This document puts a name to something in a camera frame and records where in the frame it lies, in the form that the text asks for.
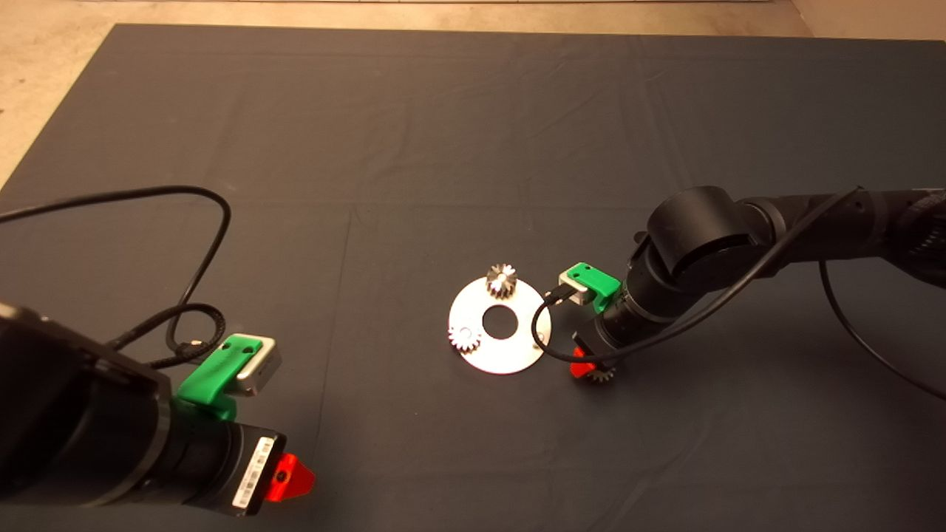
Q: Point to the round metal carrier plate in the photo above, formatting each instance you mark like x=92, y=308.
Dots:
x=502, y=358

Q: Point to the dark grey table cloth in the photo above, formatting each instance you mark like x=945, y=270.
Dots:
x=517, y=111

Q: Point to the small steel planetary gear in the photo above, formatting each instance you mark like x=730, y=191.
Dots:
x=604, y=375
x=464, y=338
x=501, y=281

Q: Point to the green left camera mount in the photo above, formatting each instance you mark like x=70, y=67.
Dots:
x=214, y=377

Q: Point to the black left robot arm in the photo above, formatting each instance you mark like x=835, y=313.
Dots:
x=89, y=421

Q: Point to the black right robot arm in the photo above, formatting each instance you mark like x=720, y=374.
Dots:
x=702, y=236

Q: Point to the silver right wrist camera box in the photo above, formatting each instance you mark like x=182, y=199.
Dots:
x=575, y=290

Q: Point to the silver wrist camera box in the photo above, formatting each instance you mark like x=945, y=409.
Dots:
x=575, y=290
x=262, y=373

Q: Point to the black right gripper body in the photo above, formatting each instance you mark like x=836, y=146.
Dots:
x=600, y=347

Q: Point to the green right camera mount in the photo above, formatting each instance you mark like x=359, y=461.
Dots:
x=599, y=284

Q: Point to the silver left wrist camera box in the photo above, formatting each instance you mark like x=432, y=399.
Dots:
x=262, y=373

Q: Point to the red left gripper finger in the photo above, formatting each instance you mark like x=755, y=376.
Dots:
x=290, y=476

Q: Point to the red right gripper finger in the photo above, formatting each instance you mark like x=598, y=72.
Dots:
x=580, y=367

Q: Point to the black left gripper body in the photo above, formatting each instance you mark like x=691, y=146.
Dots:
x=247, y=469

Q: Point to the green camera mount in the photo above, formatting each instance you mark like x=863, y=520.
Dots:
x=214, y=377
x=599, y=284

